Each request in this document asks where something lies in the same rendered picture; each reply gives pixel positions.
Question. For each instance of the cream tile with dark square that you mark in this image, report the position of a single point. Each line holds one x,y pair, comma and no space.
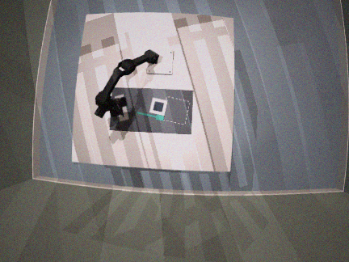
158,106

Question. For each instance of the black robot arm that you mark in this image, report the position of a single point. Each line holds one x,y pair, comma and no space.
103,99

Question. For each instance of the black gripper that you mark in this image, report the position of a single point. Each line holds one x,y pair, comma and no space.
121,102

